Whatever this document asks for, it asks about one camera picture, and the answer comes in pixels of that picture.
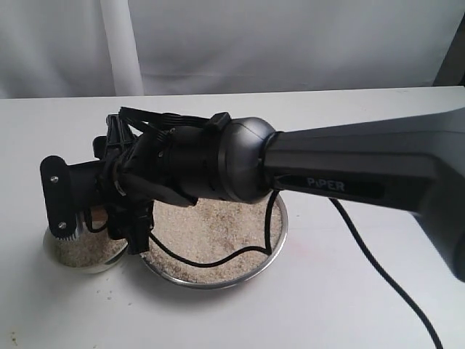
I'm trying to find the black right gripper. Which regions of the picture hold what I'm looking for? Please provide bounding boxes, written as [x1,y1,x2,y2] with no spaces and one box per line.
[40,114,232,254]

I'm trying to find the brown wooden cup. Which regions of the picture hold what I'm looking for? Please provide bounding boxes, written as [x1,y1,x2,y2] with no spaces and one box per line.
[90,206,108,225]

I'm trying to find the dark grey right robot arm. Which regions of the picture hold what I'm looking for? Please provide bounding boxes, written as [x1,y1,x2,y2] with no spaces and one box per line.
[40,107,464,280]

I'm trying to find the white rice grains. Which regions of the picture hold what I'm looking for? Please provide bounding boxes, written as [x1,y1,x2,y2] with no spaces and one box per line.
[52,233,127,268]

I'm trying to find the white ceramic bowl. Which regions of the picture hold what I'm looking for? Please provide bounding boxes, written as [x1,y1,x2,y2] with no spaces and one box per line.
[43,228,127,274]

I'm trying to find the white backdrop curtain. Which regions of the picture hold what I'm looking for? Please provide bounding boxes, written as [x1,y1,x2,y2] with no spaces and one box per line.
[1,1,464,98]

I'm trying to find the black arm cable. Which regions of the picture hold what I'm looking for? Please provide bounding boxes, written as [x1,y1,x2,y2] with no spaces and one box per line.
[118,105,444,349]

